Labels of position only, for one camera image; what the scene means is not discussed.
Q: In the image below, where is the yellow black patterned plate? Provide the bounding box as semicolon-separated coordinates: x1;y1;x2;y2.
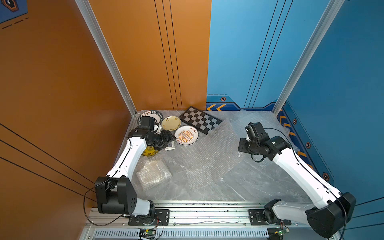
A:
142;146;159;157

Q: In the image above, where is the cream yellow dinner plate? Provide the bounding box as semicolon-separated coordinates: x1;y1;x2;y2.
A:
161;116;182;131

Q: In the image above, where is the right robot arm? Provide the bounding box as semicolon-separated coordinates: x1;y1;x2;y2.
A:
238;123;356;239

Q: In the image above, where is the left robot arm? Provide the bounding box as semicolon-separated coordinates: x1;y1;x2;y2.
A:
95;117;176;225

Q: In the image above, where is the left bubble wrapped plate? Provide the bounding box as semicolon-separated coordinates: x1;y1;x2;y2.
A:
136;159;172;191

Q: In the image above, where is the small square marker tile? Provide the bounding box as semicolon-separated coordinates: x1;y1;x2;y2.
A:
165;141;175;151

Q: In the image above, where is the black white checkerboard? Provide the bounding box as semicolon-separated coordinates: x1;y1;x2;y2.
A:
179;106;223;135

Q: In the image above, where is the left circuit board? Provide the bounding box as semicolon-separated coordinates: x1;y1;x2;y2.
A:
138;229;157;240

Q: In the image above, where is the circuit board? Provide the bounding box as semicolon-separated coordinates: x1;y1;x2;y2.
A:
138;229;157;240
267;228;290;240

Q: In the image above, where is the right circuit board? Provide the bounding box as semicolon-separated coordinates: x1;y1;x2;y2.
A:
267;228;290;240

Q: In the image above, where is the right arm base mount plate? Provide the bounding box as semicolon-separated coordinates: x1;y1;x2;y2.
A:
248;209;280;226

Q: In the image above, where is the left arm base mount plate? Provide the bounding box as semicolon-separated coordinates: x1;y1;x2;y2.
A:
128;209;170;227

